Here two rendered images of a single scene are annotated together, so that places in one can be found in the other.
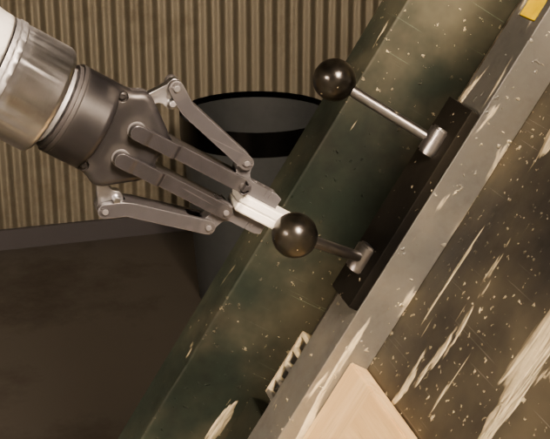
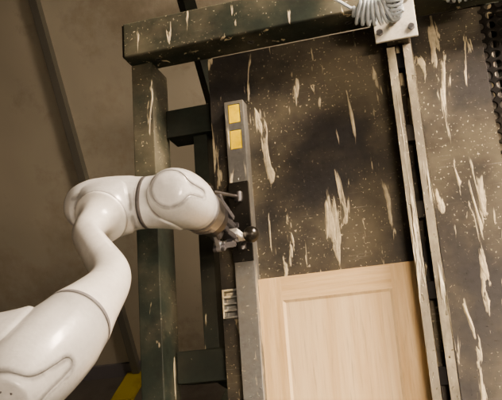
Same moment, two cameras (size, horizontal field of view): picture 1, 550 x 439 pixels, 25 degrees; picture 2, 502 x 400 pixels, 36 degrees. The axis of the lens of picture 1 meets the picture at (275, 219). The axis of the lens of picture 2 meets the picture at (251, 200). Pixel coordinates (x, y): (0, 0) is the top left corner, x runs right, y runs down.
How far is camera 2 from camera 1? 1.46 m
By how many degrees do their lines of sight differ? 57
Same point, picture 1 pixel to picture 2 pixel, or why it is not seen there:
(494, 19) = not seen: hidden behind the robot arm
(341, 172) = (164, 246)
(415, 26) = not seen: hidden behind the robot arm
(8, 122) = (219, 218)
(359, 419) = (284, 286)
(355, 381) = (268, 281)
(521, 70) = (248, 163)
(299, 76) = not seen: outside the picture
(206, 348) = (164, 338)
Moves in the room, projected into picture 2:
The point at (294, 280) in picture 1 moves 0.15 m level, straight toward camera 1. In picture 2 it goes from (169, 296) to (219, 296)
